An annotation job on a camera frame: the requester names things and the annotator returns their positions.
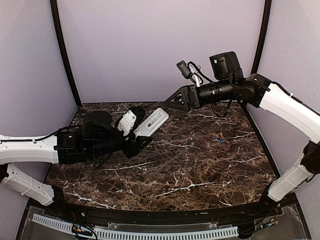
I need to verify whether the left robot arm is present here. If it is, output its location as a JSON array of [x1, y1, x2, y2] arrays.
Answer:
[[0, 107, 156, 218]]

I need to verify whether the white slotted cable duct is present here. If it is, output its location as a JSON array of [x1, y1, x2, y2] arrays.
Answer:
[[31, 213, 239, 240]]

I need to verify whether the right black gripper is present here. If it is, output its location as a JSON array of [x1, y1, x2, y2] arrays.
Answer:
[[163, 77, 235, 111]]

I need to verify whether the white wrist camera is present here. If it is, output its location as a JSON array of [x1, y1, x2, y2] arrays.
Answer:
[[176, 60, 203, 87], [115, 106, 146, 137]]

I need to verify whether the black front rail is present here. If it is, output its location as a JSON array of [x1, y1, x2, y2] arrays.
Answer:
[[45, 202, 283, 226]]

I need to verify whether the left black frame post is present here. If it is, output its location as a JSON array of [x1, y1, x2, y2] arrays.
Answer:
[[49, 0, 82, 108]]

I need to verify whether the white remote control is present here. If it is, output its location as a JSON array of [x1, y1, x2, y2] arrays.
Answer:
[[134, 108, 169, 137]]

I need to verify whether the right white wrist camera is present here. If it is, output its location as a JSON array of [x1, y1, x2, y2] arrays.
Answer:
[[176, 60, 203, 87]]

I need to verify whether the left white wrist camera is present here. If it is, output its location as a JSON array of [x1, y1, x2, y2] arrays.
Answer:
[[115, 106, 146, 137]]

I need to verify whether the right black frame post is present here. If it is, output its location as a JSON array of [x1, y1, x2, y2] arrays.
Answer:
[[250, 0, 272, 74]]

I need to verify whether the black frame post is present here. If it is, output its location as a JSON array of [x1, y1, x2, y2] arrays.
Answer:
[[49, 0, 82, 108], [250, 0, 272, 74]]

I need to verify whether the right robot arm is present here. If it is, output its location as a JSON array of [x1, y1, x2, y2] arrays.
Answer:
[[165, 51, 320, 217]]

